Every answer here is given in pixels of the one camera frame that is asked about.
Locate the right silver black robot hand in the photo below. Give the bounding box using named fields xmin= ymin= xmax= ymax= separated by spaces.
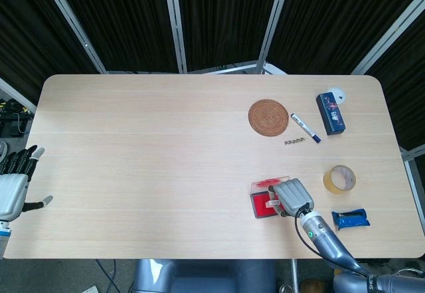
xmin=268 ymin=178 xmax=315 ymax=219

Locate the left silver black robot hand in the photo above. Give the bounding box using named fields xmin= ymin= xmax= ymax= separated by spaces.
xmin=0 ymin=145 xmax=54 ymax=223

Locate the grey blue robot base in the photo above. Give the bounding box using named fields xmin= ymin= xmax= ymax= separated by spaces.
xmin=132 ymin=258 xmax=276 ymax=293

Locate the red ink pad case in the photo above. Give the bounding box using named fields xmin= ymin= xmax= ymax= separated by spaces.
xmin=250 ymin=175 xmax=292 ymax=220

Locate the yellowish tape roll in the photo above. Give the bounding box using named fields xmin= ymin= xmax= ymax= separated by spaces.
xmin=323 ymin=165 xmax=357 ymax=195

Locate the blue snack packet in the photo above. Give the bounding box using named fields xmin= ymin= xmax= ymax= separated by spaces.
xmin=331 ymin=208 xmax=370 ymax=232

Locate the white blue marker pen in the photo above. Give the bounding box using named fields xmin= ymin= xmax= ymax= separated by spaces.
xmin=290 ymin=112 xmax=322 ymax=145

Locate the metal pole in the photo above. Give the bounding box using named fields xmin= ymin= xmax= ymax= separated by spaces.
xmin=290 ymin=258 xmax=300 ymax=293

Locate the black yellow floor equipment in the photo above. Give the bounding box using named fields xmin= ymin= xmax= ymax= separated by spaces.
xmin=0 ymin=96 xmax=34 ymax=137

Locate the round woven rattan coaster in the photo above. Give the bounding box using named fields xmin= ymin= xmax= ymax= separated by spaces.
xmin=248 ymin=98 xmax=289 ymax=138

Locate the dark blue patterned box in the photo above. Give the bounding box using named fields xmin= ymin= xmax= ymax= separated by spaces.
xmin=315 ymin=90 xmax=349 ymax=136

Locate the white round disc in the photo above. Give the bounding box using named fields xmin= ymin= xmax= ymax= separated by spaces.
xmin=327 ymin=86 xmax=347 ymax=104

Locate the black fabric partition panel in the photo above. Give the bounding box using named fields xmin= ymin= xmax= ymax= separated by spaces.
xmin=351 ymin=0 xmax=425 ymax=151
xmin=169 ymin=0 xmax=290 ymax=74
xmin=0 ymin=0 xmax=107 ymax=114
xmin=262 ymin=0 xmax=425 ymax=74
xmin=42 ymin=0 xmax=187 ymax=74

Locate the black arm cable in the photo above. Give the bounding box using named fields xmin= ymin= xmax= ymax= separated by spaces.
xmin=294 ymin=215 xmax=333 ymax=261

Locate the white metal frame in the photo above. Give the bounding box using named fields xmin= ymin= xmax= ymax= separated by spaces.
xmin=400 ymin=146 xmax=425 ymax=234

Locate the blue floor cable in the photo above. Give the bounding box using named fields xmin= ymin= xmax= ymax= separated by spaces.
xmin=96 ymin=259 xmax=118 ymax=293

